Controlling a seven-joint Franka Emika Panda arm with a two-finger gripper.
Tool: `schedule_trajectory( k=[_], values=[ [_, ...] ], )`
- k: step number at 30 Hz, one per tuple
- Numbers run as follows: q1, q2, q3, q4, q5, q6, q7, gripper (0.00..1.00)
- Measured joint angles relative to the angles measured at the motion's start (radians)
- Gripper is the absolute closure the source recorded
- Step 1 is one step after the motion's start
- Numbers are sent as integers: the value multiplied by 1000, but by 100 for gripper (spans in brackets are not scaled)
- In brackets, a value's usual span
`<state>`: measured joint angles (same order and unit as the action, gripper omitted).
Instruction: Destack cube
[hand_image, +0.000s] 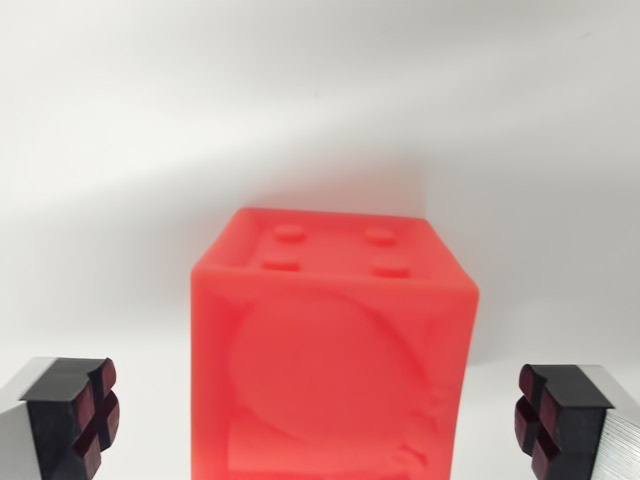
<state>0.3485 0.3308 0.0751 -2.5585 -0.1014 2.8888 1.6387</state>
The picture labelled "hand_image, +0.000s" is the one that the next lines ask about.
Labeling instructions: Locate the black-padded silver gripper right finger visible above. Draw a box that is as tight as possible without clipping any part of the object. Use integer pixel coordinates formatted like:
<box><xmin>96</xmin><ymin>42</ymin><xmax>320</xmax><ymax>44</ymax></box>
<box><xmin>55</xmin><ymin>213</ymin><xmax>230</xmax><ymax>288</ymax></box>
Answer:
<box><xmin>513</xmin><ymin>363</ymin><xmax>640</xmax><ymax>480</ymax></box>

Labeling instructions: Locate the red plastic cube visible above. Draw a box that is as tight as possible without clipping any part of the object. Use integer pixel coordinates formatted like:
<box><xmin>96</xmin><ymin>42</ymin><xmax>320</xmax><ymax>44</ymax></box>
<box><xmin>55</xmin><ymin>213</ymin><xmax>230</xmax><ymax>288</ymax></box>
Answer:
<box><xmin>189</xmin><ymin>207</ymin><xmax>482</xmax><ymax>480</ymax></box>

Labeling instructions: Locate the black-padded silver gripper left finger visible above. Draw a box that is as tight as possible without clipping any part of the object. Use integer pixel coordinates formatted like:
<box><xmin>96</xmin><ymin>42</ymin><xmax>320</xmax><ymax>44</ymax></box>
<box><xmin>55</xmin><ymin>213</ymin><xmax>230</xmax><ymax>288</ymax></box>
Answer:
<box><xmin>0</xmin><ymin>355</ymin><xmax>122</xmax><ymax>480</ymax></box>

